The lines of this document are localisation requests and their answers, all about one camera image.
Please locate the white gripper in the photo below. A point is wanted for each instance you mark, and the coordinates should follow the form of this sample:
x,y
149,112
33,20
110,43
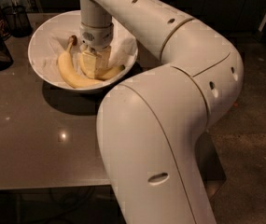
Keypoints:
x,y
97,36

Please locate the yellow banana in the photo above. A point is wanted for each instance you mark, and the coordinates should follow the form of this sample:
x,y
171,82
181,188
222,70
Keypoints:
x,y
67,70
112,71

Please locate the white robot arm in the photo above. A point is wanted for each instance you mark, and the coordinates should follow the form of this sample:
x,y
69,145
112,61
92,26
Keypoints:
x,y
149,124

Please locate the white bowl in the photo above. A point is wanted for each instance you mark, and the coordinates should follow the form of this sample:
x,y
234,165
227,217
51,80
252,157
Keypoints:
x,y
45,31

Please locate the white paper napkin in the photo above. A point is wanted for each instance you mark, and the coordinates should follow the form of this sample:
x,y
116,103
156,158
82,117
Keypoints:
x,y
123,47

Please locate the black mesh pen cup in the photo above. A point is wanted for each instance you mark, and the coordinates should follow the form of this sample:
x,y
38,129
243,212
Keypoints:
x,y
18,21

